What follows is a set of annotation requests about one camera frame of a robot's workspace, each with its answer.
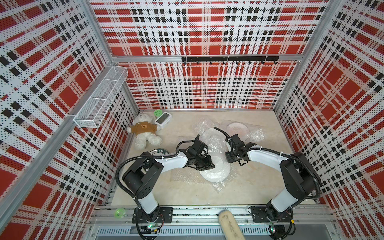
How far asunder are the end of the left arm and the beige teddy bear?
0.32 metres

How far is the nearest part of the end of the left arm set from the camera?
69 cm

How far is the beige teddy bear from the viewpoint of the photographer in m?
0.95
